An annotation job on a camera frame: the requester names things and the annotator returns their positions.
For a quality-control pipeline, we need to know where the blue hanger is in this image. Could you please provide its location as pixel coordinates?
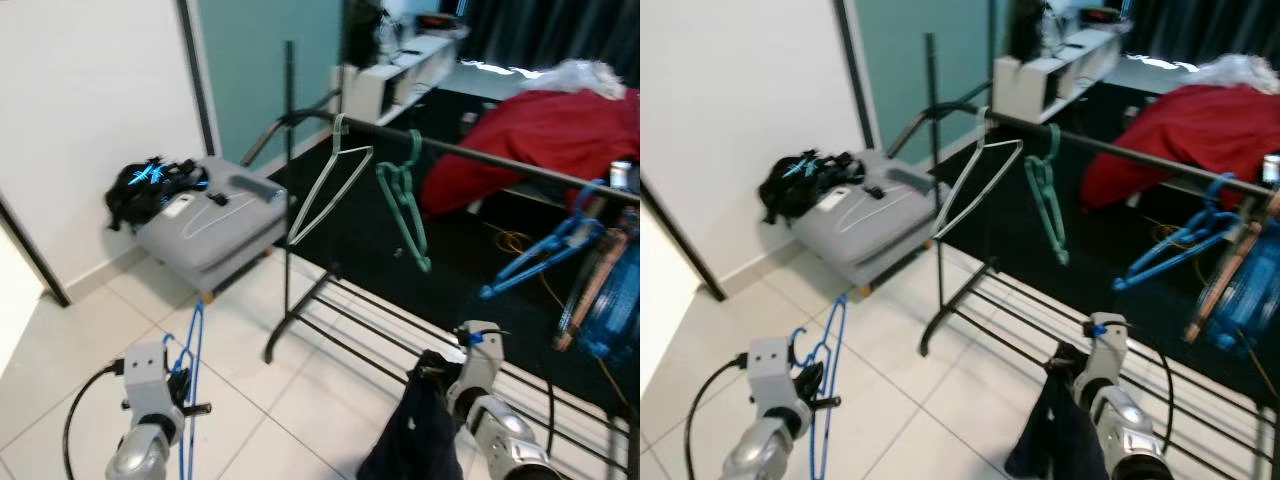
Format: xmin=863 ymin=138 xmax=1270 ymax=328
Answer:
xmin=481 ymin=178 xmax=613 ymax=300
xmin=1112 ymin=171 xmax=1248 ymax=294
xmin=162 ymin=298 xmax=208 ymax=480
xmin=787 ymin=294 xmax=850 ymax=480

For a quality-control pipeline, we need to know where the dark blue garment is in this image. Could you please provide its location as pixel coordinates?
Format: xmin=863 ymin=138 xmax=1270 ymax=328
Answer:
xmin=1004 ymin=341 xmax=1098 ymax=480
xmin=357 ymin=348 xmax=469 ymax=480

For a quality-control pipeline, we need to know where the white hanger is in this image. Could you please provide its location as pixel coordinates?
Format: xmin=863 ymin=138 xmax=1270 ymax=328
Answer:
xmin=286 ymin=112 xmax=375 ymax=248
xmin=931 ymin=106 xmax=1025 ymax=242

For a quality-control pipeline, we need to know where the brown wooden hanger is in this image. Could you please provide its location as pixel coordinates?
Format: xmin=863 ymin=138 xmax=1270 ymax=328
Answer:
xmin=554 ymin=222 xmax=633 ymax=353
xmin=1184 ymin=213 xmax=1268 ymax=344

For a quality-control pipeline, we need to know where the green hanger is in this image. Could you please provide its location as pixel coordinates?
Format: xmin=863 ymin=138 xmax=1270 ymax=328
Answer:
xmin=1022 ymin=122 xmax=1070 ymax=267
xmin=375 ymin=127 xmax=434 ymax=274

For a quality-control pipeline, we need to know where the grey fabric ottoman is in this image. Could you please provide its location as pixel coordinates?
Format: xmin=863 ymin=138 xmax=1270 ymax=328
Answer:
xmin=134 ymin=154 xmax=292 ymax=298
xmin=788 ymin=147 xmax=943 ymax=293

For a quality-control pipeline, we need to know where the black door jamb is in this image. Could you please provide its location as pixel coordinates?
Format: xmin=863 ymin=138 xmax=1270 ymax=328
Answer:
xmin=640 ymin=178 xmax=728 ymax=303
xmin=0 ymin=188 xmax=72 ymax=308

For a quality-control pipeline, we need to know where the black backpack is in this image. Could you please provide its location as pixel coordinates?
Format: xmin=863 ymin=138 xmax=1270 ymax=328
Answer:
xmin=757 ymin=149 xmax=864 ymax=227
xmin=104 ymin=154 xmax=210 ymax=234

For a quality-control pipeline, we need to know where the light blue patterned garment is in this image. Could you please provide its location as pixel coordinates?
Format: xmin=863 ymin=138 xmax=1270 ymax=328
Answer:
xmin=1204 ymin=222 xmax=1280 ymax=353
xmin=574 ymin=238 xmax=641 ymax=363

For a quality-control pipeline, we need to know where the red blanket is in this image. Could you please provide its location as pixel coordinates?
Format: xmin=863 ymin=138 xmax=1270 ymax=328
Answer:
xmin=419 ymin=87 xmax=641 ymax=220
xmin=1079 ymin=82 xmax=1280 ymax=212

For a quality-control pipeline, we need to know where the white low shelf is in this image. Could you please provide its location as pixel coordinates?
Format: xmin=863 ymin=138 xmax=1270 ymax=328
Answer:
xmin=333 ymin=28 xmax=468 ymax=128
xmin=991 ymin=24 xmax=1123 ymax=125

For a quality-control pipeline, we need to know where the black metal clothes rack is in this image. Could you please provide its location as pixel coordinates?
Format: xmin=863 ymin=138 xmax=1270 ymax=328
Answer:
xmin=884 ymin=32 xmax=1280 ymax=480
xmin=240 ymin=40 xmax=641 ymax=480

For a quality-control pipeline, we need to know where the white cloth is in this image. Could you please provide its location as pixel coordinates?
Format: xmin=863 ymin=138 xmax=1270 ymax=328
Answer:
xmin=524 ymin=57 xmax=628 ymax=102
xmin=1184 ymin=51 xmax=1280 ymax=97

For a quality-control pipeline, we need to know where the black curtain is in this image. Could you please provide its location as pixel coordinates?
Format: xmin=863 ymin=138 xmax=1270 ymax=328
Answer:
xmin=458 ymin=0 xmax=641 ymax=87
xmin=1118 ymin=0 xmax=1280 ymax=73

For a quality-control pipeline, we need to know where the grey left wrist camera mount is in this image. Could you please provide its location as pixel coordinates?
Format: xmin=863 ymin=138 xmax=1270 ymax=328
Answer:
xmin=747 ymin=337 xmax=801 ymax=423
xmin=121 ymin=339 xmax=172 ymax=433

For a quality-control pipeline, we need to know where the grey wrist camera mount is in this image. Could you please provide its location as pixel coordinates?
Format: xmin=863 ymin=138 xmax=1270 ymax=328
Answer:
xmin=455 ymin=320 xmax=508 ymax=391
xmin=747 ymin=337 xmax=801 ymax=423
xmin=1084 ymin=312 xmax=1133 ymax=383
xmin=121 ymin=339 xmax=172 ymax=433

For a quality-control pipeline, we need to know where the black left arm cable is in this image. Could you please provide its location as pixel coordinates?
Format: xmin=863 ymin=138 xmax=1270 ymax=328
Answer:
xmin=61 ymin=358 xmax=126 ymax=480
xmin=684 ymin=354 xmax=751 ymax=480

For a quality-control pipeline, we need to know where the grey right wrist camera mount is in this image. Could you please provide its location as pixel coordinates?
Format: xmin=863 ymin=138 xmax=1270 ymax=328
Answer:
xmin=455 ymin=320 xmax=508 ymax=391
xmin=1084 ymin=312 xmax=1133 ymax=383

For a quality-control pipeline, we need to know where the black wall strip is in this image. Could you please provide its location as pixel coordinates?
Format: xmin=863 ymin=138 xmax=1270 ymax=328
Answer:
xmin=832 ymin=0 xmax=878 ymax=153
xmin=174 ymin=0 xmax=218 ymax=158

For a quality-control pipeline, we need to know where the yellow cable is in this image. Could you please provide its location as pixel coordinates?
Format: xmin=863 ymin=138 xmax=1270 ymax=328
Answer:
xmin=1150 ymin=222 xmax=1216 ymax=261
xmin=488 ymin=226 xmax=566 ymax=306

